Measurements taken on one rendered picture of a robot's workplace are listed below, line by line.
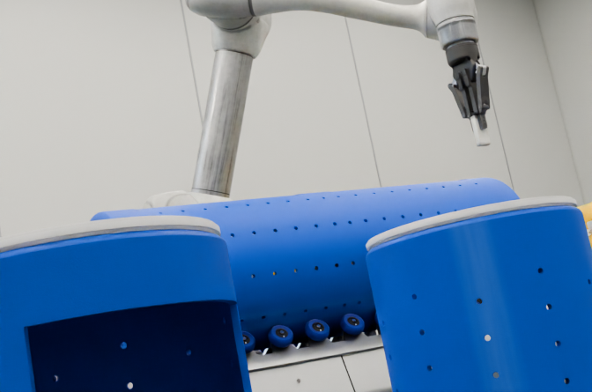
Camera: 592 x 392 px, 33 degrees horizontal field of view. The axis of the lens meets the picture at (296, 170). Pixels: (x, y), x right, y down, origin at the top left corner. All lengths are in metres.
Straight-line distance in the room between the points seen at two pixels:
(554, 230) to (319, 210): 0.73
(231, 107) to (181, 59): 2.75
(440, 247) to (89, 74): 3.93
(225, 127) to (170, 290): 1.73
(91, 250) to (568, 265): 0.61
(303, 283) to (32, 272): 1.01
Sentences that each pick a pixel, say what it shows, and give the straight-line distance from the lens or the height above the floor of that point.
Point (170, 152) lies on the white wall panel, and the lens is 5.08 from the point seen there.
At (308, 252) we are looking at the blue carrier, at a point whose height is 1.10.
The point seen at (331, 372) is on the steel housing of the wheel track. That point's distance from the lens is 1.81.
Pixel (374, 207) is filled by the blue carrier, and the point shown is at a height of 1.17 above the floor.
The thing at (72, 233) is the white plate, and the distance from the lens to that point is 0.84.
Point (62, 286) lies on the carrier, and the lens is 0.83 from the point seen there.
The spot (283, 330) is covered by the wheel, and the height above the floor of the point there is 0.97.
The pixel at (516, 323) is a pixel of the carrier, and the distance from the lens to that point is 1.18.
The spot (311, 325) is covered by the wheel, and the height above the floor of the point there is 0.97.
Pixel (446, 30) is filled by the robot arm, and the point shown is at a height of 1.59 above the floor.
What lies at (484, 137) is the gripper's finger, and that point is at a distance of 2.29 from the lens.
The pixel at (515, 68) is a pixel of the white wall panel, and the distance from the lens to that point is 7.09.
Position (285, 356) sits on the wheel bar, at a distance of 1.79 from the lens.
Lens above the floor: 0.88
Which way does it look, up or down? 12 degrees up
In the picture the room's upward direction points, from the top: 11 degrees counter-clockwise
